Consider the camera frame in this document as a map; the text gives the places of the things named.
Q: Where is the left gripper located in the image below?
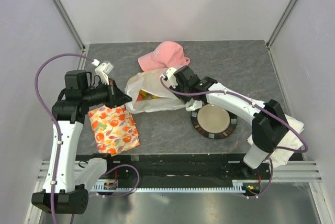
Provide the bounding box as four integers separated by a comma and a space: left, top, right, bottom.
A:
82, 77, 132, 109

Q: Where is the fake red tomato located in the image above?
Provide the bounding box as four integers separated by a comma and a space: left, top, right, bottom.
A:
136, 90, 148, 102

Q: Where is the white plastic bag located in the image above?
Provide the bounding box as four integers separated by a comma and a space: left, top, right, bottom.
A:
125, 65, 204, 114

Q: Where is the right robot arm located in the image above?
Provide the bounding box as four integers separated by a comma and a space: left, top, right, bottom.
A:
165, 66, 288, 179

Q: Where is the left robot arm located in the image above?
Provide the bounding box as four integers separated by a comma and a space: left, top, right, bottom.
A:
31, 69, 132, 215

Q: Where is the floral orange cloth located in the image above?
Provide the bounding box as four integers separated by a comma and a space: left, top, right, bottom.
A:
88, 106, 140, 156

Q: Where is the pink baseball cap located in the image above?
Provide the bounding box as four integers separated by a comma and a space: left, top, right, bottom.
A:
138, 41, 191, 72

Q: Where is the dark striped ceramic plate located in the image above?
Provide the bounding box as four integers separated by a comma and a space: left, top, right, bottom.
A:
191, 104, 238, 140

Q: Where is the white folded towel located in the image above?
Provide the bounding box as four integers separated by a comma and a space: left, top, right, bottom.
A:
243, 113, 304, 169

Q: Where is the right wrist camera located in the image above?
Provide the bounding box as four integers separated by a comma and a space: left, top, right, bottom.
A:
160, 67, 178, 88

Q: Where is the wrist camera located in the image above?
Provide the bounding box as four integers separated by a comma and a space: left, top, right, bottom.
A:
160, 67, 178, 88
91, 59, 114, 85

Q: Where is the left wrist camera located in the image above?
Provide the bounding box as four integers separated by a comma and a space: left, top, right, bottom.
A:
91, 59, 114, 85

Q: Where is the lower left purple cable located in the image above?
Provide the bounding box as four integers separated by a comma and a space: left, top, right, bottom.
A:
96, 164, 141, 198

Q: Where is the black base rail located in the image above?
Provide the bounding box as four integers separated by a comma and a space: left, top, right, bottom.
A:
92, 153, 271, 181

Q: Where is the left aluminium frame post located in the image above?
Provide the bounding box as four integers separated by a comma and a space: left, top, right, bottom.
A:
51, 0, 86, 52

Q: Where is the aluminium frame post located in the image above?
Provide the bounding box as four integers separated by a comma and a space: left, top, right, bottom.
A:
266, 0, 299, 49
51, 0, 86, 52

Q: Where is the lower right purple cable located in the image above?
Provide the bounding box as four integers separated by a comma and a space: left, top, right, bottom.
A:
243, 155, 275, 200

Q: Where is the right aluminium frame post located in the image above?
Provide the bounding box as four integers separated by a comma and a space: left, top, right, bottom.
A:
266, 0, 299, 49

